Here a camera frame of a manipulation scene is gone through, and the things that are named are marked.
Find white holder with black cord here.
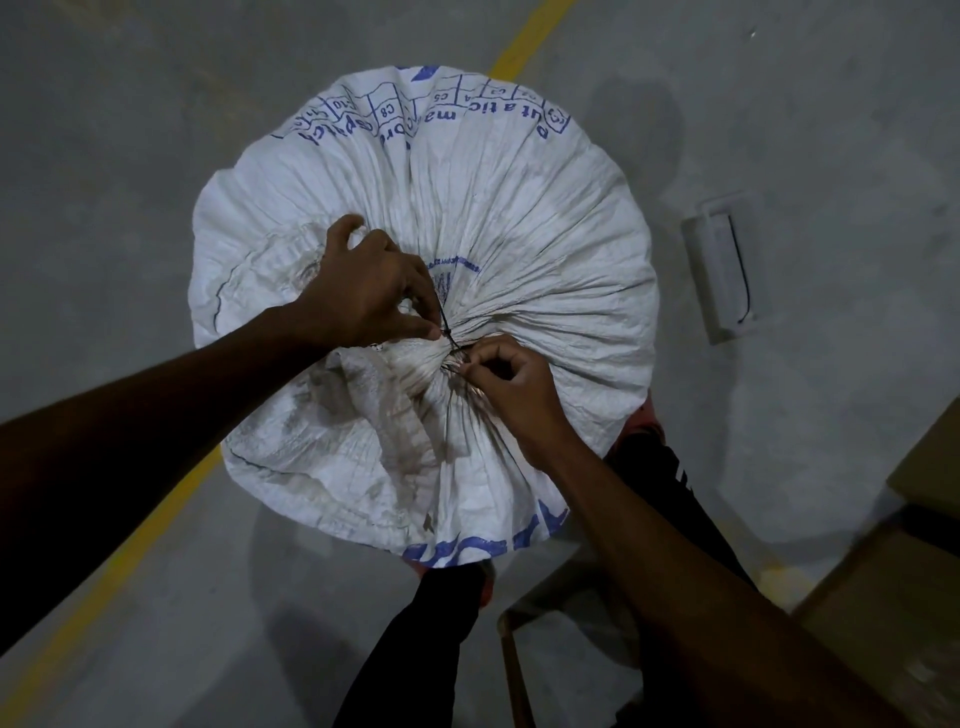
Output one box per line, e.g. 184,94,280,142
680,192,775,347

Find person's left hand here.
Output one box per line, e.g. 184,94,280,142
298,213,447,351

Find red shoe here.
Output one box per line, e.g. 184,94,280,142
408,556,498,609
604,396,667,460

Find person's right hand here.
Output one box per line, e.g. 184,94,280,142
457,333,576,471

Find person's right leg black trousers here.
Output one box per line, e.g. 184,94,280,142
606,431,759,594

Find large brown cardboard box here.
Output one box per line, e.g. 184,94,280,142
793,516,960,728

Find person's right forearm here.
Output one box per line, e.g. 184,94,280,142
522,433,912,728

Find thin black tie string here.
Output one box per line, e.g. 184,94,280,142
437,298,475,378

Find brown stool frame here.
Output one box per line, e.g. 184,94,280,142
497,547,648,728

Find person's left forearm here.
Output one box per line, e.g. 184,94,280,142
0,306,333,655

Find person's leg black trousers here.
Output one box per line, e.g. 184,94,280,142
333,561,490,728
606,431,759,594

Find white woven sack blue print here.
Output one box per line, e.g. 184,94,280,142
188,65,662,568

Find person's left leg black trousers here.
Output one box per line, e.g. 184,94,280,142
333,561,490,728

